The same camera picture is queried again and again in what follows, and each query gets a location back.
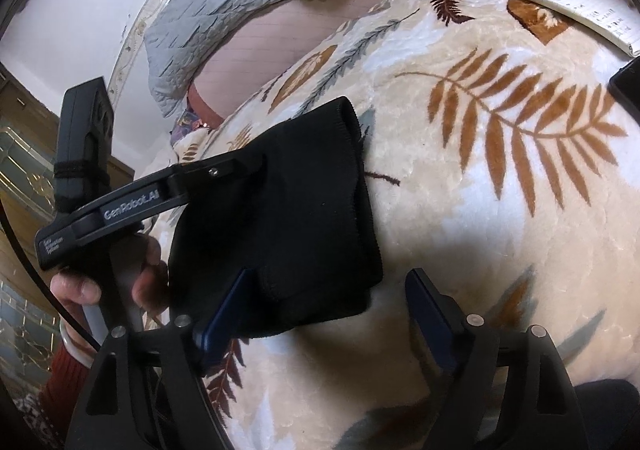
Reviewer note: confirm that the pink bed sheet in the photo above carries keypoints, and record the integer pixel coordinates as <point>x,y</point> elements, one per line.
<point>267,44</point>

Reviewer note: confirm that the red sweater left forearm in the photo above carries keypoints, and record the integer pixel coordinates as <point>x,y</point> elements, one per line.
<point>58,398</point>

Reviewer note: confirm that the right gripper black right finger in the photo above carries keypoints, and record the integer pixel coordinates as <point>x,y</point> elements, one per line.
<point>501,389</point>

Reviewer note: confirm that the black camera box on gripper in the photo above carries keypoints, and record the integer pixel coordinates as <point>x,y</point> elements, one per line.
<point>84,146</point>

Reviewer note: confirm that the black smartphone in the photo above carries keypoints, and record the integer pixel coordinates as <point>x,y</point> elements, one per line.
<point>625,88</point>

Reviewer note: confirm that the leaf-patterned beige fleece blanket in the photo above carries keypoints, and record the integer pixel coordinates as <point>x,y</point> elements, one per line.
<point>500,164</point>

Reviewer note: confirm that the white open notebook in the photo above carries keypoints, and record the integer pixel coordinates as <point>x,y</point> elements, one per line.
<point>614,20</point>

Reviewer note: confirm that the black pants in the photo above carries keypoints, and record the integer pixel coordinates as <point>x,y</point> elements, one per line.
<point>282,231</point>

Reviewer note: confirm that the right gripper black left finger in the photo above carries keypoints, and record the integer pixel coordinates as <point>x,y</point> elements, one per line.
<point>145,389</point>

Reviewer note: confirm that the grey quilted pillow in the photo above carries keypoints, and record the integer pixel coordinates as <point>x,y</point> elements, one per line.
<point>182,36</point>

